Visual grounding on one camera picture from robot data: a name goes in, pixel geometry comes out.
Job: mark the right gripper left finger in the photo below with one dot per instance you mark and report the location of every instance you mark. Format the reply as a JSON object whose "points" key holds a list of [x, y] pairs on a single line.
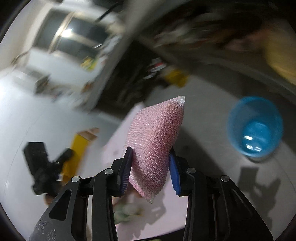
{"points": [[66, 216]]}

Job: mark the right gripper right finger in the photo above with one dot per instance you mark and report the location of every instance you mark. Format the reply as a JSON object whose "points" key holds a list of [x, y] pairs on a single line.
{"points": [[217, 209]]}

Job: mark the yellow cardboard box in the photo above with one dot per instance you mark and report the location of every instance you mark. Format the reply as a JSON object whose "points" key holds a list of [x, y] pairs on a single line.
{"points": [[79, 146]]}

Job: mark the green plastic bottle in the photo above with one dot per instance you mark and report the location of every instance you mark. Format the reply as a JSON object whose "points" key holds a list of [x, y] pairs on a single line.
{"points": [[125, 212]]}

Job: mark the pink scrub sponge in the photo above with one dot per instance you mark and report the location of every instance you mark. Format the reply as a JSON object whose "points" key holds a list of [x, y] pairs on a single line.
{"points": [[151, 136]]}

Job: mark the blue trash basket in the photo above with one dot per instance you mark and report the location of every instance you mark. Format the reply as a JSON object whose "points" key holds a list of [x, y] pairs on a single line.
{"points": [[255, 127]]}

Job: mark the pink balloon tablecloth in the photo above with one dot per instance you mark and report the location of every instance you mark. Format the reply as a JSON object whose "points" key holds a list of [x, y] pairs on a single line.
{"points": [[165, 214]]}

